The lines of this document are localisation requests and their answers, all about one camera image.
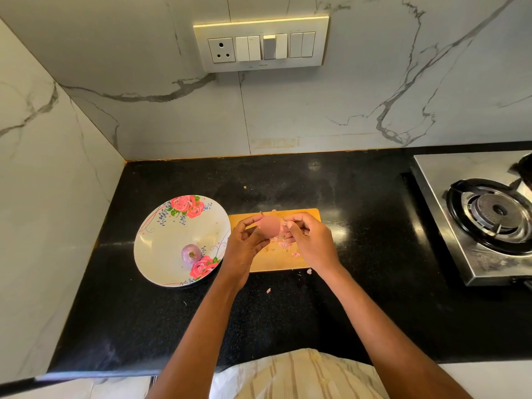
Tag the person's right hand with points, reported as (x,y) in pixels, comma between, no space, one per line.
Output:
(314,245)

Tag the person's left hand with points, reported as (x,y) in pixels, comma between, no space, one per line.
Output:
(241,251)

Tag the pile of onion peels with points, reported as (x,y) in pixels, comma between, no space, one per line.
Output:
(286,243)

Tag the small pink onion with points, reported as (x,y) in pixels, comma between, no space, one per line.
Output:
(192,254)
(268,224)

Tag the person's right forearm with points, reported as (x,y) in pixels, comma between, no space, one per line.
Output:
(391,336)

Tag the person's left forearm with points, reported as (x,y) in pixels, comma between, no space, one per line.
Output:
(199,345)

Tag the wooden cutting board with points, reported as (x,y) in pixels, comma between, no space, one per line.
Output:
(268,260)

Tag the black stone countertop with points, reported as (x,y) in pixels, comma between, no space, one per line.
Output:
(374,183)

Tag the white floral plate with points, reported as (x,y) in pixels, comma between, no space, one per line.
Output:
(160,242)

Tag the beige striped garment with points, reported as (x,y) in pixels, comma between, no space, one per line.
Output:
(301,375)

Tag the stainless steel gas stove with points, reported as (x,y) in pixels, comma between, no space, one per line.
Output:
(427,171)

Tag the black stove burner grate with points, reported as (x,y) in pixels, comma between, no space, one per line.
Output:
(492,216)
(524,171)

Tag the white wall switch panel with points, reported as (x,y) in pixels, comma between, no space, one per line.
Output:
(260,45)

